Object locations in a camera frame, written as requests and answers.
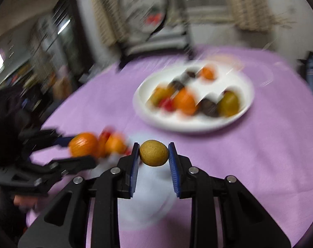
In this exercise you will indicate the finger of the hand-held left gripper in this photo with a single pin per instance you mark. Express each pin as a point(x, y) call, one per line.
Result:
point(63, 141)
point(74, 163)

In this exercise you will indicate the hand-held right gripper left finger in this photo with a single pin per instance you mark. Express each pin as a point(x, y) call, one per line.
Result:
point(134, 171)

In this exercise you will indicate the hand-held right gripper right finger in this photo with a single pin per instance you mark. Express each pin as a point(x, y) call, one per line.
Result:
point(173, 171)

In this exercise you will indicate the orange tangerine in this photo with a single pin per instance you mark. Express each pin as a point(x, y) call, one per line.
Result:
point(83, 144)
point(207, 73)
point(185, 102)
point(115, 146)

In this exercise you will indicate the tan longan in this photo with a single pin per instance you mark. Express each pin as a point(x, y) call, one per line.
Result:
point(154, 153)

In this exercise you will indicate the red cherry tomato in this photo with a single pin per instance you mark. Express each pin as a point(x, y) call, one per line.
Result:
point(166, 103)
point(105, 133)

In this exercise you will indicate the white oval plate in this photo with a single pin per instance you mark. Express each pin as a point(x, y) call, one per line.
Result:
point(223, 124)

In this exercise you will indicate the wrinkled dark passion fruit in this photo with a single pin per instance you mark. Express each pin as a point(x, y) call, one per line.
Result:
point(191, 74)
point(208, 107)

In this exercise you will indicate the smooth yellow-orange kumquat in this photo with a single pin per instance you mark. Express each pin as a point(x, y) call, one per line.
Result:
point(159, 94)
point(228, 103)

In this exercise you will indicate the person's left hand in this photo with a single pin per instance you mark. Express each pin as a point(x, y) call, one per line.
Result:
point(25, 201)

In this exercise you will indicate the purple tablecloth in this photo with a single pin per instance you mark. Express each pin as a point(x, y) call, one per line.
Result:
point(236, 157)

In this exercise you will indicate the dark wooden cabinet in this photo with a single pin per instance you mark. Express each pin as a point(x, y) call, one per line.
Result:
point(68, 44)

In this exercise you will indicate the framed round painting screen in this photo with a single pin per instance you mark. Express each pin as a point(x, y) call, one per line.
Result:
point(151, 45)

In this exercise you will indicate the beige checked curtain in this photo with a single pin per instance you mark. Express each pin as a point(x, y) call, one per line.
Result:
point(249, 5)
point(105, 13)

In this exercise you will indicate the window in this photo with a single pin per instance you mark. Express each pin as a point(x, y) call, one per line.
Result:
point(205, 2)

